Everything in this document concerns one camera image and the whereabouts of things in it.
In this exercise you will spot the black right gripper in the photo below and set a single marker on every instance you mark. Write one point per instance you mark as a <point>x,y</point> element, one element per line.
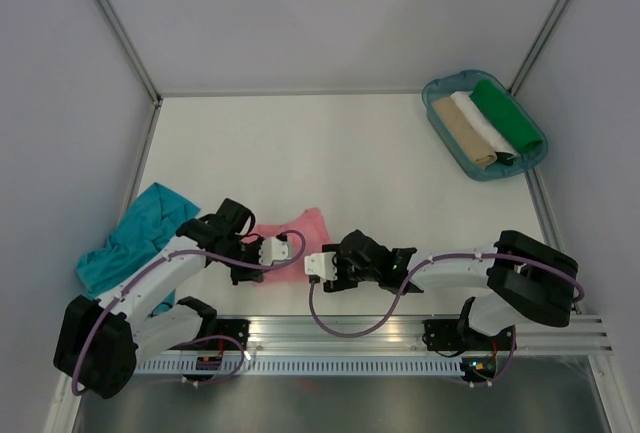
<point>341,283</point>

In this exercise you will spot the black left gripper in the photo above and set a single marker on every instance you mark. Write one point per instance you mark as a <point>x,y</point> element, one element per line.
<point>251,275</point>

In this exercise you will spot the teal t shirt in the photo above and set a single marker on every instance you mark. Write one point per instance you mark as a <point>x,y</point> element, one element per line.
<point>143,231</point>

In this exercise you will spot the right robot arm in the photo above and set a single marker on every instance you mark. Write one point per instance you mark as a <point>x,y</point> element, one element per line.
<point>525,280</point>

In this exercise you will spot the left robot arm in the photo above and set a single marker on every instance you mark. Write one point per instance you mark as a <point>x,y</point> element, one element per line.
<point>103,340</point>

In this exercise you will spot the rolled beige t shirt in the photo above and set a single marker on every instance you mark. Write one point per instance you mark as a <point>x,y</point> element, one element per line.
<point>475,148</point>

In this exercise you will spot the blue plastic bin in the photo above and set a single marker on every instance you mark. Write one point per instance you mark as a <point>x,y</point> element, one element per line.
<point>466,81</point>

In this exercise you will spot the rolled white t shirt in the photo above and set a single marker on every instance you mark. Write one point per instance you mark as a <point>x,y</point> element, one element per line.
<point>481,124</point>

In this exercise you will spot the rolled green t shirt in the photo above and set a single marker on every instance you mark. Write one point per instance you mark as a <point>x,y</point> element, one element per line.
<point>506,117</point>

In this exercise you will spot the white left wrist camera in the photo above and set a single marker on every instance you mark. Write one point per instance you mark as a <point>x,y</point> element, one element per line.
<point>274,250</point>

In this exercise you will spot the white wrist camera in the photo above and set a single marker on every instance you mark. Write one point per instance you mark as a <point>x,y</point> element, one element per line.
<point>274,250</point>
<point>321,266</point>

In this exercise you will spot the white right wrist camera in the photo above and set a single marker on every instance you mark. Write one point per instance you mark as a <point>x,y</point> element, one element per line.
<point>321,266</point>

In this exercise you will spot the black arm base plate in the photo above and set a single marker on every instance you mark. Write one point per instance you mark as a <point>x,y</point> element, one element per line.
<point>237,329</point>

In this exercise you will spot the white slotted cable duct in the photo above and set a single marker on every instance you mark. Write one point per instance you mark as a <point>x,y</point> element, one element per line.
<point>265,365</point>

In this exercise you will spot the left aluminium frame post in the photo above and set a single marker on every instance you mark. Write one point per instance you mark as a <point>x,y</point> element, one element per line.
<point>122,38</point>

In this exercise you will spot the aluminium frame post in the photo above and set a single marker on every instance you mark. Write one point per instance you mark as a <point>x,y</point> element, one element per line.
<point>122,38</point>
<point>551,22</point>

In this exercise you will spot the right aluminium frame post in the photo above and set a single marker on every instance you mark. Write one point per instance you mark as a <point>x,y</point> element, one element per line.
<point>551,22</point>

